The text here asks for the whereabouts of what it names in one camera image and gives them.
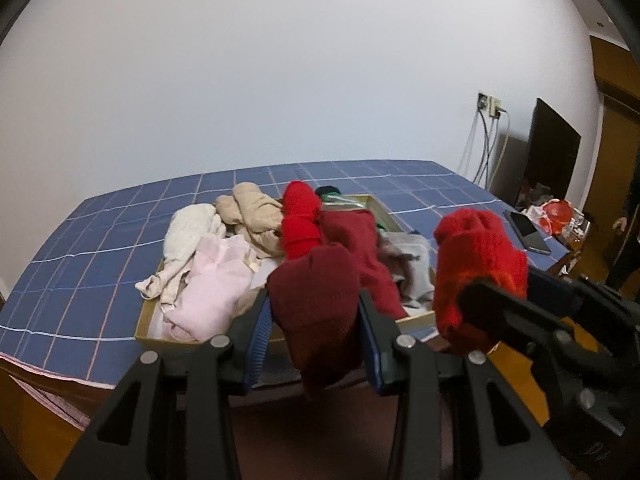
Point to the black smartphone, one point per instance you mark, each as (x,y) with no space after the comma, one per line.
(527,232)

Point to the pink underwear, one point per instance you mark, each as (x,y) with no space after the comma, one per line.
(210,285)

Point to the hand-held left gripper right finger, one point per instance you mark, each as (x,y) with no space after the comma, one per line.
(371,347)

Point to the dark red sock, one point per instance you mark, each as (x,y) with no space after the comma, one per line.
(315,300)

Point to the blue plaid tablecloth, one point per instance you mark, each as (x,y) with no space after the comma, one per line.
(100,240)

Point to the wooden door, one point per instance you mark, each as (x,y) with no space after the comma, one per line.
(610,135)

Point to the beige underwear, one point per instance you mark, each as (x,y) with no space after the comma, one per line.
(255,215)

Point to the bright red sock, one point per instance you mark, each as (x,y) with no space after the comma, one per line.
(475,250)

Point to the cream dotted underwear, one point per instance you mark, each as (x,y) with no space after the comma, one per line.
(190,230)

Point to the dark red underwear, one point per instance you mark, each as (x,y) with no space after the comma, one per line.
(360,240)

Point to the wall socket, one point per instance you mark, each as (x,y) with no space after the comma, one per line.
(489,105)

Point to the gold-edged cardboard box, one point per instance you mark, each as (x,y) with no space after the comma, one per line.
(165,338)

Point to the black monitor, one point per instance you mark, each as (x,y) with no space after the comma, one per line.
(550,150)

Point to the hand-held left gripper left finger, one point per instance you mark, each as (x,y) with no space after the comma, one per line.
(257,342)

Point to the red plastic bag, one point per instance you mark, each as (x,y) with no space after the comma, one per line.
(555,212)

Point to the green underwear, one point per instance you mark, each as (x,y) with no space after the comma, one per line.
(327,191)

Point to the grey underwear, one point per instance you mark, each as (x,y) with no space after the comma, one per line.
(410,255)

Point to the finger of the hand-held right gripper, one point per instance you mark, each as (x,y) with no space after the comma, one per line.
(515,317)
(552,292)

